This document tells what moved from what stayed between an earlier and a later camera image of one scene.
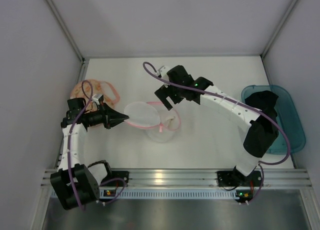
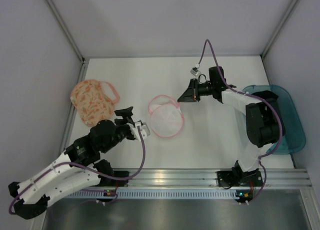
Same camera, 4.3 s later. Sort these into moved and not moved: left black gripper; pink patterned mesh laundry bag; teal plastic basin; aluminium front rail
Moved: left black gripper
Not moved: pink patterned mesh laundry bag; teal plastic basin; aluminium front rail
